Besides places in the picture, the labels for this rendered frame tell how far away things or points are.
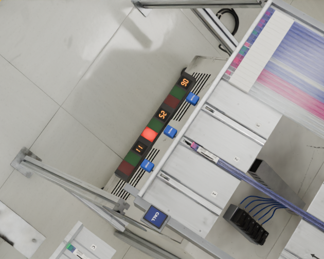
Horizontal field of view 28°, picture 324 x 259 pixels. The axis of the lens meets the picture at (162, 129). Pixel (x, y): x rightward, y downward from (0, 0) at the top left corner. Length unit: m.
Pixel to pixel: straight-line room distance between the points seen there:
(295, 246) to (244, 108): 0.38
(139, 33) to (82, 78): 0.29
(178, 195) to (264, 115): 0.31
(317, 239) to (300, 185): 0.53
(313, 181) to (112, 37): 0.88
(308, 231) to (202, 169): 0.31
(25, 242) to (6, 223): 0.11
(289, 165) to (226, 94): 0.48
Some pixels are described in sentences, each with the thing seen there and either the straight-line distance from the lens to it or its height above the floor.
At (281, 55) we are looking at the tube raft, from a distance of 1.80.
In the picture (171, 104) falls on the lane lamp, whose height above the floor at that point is 0.66.
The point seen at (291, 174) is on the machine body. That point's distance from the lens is 2.16.
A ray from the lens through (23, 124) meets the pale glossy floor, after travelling 2.26.
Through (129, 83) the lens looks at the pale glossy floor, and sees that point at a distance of 2.44.
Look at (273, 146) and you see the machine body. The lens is 2.07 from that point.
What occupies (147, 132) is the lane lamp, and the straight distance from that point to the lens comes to 1.72.
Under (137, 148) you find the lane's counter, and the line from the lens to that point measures 1.71.
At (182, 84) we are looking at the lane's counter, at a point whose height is 0.66.
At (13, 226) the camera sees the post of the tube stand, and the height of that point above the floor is 0.01.
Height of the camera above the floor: 2.06
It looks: 54 degrees down
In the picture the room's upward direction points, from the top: 105 degrees clockwise
